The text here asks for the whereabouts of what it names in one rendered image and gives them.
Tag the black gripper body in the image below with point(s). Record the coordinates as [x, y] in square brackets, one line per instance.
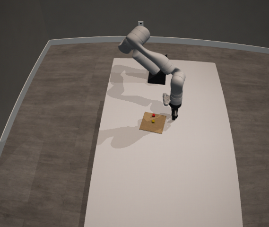
[175, 107]

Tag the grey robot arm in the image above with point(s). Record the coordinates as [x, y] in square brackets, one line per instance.
[154, 62]

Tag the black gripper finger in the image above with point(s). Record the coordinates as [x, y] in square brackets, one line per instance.
[174, 115]

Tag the brown square mat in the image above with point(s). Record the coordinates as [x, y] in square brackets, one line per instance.
[156, 127]

